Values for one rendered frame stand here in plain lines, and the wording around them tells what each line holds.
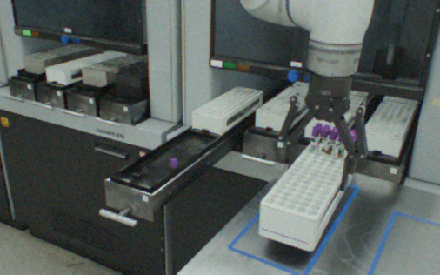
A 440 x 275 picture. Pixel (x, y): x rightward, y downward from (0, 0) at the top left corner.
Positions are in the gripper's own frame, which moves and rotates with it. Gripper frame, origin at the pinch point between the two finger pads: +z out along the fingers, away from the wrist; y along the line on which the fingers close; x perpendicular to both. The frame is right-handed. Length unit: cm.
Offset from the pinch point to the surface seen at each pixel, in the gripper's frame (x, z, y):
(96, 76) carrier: 39, 4, -93
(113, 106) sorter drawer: 32, 11, -80
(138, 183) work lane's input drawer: -9.7, 8.7, -37.2
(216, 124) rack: 24.0, 5.8, -35.8
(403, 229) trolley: 0.9, 8.0, 17.4
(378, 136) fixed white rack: 34.5, 3.5, 6.3
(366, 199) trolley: 8.3, 8.0, 9.0
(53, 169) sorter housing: 32, 44, -113
